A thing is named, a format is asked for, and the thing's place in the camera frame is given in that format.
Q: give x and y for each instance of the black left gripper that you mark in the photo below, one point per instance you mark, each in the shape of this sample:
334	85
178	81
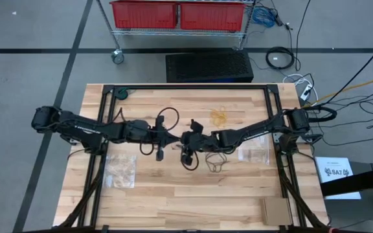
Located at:
157	137

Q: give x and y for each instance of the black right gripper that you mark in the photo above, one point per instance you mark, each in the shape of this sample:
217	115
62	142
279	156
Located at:
204	142

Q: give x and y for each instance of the black rubber band bunch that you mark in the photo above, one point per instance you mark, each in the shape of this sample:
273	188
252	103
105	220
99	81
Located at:
216	163

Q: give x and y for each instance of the yellow rubber band bunch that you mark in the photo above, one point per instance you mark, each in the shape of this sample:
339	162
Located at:
219	118

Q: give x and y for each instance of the clear plastic zip bag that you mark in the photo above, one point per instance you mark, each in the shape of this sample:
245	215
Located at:
120	171
254	153

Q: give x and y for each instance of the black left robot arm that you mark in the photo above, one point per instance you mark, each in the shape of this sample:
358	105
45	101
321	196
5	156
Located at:
83	127

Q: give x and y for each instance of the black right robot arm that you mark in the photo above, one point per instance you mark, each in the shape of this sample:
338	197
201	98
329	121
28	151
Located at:
254	129

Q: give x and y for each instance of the green tape roll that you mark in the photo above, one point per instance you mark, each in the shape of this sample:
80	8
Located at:
121	94

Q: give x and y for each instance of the black perforated computer case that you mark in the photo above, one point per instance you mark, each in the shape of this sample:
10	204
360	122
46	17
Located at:
209	66

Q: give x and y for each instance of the brown cardboard box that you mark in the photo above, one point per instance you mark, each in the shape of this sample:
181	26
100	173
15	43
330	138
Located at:
275	212

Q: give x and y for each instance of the white power strip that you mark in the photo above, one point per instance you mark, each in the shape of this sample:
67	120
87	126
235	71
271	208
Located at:
305	93

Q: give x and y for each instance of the red plastic bin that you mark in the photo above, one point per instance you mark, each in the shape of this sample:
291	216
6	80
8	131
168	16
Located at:
212	16
144	14

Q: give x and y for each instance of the white paper sign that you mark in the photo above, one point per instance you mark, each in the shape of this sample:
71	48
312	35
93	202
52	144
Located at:
337	178

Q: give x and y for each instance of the black beam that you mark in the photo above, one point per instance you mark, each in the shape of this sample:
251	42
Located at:
361	181

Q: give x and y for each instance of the grey side table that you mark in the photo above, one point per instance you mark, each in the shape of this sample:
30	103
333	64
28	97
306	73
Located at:
351	213

